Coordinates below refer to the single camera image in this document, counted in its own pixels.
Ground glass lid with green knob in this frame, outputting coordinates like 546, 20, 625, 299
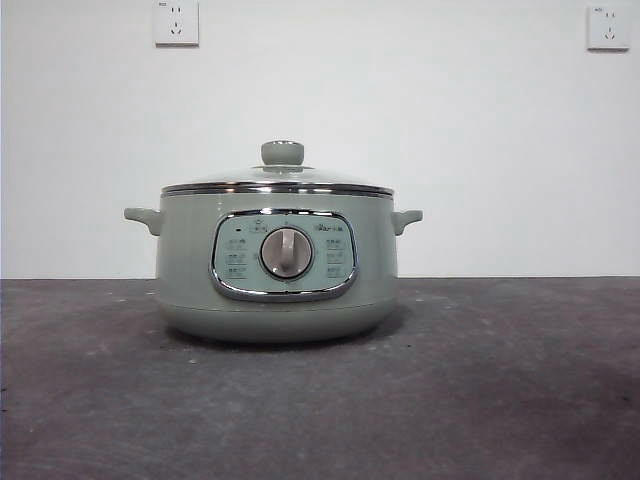
160, 140, 395, 197

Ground pale green electric cooking pot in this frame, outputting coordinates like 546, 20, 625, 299
123, 189, 425, 344

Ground white wall socket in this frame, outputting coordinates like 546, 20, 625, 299
586, 5, 631, 52
153, 0, 200, 49

